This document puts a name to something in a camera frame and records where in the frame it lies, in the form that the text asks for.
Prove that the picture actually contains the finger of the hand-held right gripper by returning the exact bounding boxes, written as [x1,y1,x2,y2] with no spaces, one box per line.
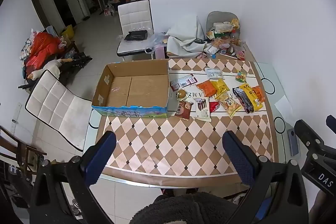
[294,120,336,159]
[326,115,336,133]

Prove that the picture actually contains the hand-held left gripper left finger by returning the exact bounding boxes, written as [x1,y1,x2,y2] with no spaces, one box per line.
[29,131,117,224]

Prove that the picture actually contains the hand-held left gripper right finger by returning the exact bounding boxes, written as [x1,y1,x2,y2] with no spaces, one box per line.
[222,131,309,224]

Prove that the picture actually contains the cardboard box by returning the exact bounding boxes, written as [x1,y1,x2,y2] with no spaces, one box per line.
[91,59,170,119]

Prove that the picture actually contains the person's right forearm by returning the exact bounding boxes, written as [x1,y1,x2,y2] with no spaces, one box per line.
[309,189,336,223]

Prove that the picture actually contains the grey phone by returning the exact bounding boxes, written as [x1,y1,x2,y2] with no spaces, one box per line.
[287,128,300,157]

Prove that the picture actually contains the white paper sheet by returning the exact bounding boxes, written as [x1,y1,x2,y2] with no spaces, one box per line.
[274,95,294,123]

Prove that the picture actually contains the yellow puff snack packet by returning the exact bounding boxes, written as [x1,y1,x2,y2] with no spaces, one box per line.
[215,93,242,118]

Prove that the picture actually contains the black noodle packet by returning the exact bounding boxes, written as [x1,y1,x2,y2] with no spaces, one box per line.
[232,84,264,114]

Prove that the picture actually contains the white chocolate stick packet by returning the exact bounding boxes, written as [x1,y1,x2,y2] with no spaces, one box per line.
[194,97,212,123]

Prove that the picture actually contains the checkered tablecloth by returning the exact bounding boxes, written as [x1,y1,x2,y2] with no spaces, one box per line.
[96,58,279,184]

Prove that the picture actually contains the orange crisp packet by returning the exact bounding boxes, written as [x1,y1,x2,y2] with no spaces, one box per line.
[252,85,266,103]

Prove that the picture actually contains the white padded chair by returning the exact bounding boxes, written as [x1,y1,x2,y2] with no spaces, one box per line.
[25,69,93,152]
[116,0,156,62]

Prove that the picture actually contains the person's dark fleece clothing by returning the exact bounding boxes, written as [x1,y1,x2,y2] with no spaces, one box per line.
[131,192,261,224]

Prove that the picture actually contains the brown snack packet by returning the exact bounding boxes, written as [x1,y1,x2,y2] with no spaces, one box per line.
[175,100,194,121]

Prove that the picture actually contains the orange snack packet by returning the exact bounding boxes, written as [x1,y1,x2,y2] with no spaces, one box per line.
[196,80,218,98]

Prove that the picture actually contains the dark wooden chair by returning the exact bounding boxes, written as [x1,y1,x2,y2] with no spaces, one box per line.
[0,125,48,178]

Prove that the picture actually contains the colourful candy bag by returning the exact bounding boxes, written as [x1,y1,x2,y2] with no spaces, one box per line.
[235,70,248,83]

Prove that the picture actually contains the wrapped round bun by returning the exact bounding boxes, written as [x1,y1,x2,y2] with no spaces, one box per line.
[176,89,190,102]

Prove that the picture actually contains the white snack packet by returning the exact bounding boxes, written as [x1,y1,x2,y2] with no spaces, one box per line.
[204,68,224,80]

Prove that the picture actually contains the dark red flat packet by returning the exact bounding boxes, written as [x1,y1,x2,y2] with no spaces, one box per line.
[169,74,198,92]

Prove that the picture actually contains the white plush duck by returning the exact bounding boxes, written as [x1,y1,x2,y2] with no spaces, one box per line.
[28,58,73,81]

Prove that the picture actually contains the pile of snack packets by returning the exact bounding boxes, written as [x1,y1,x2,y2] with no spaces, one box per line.
[205,18,248,61]

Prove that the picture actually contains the pink box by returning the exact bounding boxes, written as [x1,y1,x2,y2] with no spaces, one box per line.
[155,46,167,60]

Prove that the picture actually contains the red plastic bag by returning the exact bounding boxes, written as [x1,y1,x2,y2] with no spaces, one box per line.
[24,32,64,73]

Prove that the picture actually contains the black bag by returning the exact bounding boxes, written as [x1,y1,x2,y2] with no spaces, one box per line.
[124,29,149,42]

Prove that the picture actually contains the yellow bag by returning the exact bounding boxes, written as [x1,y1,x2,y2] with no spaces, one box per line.
[61,25,76,40]

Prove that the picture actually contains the clear plastic wrap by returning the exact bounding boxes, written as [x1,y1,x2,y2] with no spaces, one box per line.
[118,28,169,53]

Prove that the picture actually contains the white cloth pile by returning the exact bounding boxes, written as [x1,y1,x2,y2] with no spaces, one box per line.
[166,13,211,59]

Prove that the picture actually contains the grey chair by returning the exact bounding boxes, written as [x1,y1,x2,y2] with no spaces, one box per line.
[206,11,241,39]

